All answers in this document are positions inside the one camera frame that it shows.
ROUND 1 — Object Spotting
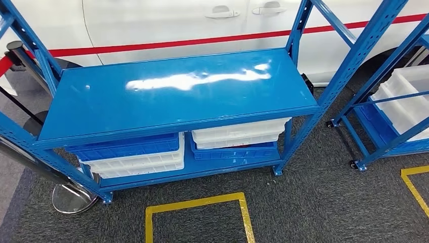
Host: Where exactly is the white car door handle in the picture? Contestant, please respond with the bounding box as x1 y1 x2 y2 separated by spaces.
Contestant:
204 5 241 19
252 1 288 15

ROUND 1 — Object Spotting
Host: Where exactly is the thin black stand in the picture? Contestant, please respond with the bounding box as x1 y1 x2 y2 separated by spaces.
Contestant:
0 85 49 137

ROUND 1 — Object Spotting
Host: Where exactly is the red barrier belt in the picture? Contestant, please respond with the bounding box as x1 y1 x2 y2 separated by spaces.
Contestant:
25 13 428 58
0 55 15 78

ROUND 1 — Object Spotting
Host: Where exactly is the blue rack on casters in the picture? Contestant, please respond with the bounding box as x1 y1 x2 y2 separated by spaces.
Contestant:
325 13 429 172

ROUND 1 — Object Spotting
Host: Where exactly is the white plastic crate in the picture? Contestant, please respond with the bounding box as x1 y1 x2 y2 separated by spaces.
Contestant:
390 64 429 116
191 117 292 144
369 83 429 142
195 133 281 150
95 161 186 179
78 132 186 174

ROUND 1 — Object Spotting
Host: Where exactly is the blue metal shelf rack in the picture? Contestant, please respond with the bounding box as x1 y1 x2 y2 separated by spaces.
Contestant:
0 0 410 205

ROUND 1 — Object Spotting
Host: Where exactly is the black stanchion post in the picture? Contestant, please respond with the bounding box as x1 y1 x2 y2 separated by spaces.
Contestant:
5 40 51 93

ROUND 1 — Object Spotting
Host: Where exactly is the black bracket behind shelf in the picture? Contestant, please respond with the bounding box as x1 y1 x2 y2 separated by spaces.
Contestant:
301 73 315 96

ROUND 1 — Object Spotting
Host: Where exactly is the white car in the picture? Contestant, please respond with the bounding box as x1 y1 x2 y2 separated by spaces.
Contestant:
0 0 429 87

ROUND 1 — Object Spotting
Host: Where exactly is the stanchion with chrome base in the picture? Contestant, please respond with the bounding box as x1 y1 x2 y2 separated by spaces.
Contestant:
0 137 100 215

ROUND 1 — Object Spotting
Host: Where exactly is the blue plastic crate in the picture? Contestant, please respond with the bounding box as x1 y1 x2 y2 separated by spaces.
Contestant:
64 133 180 163
359 100 429 152
188 132 279 161

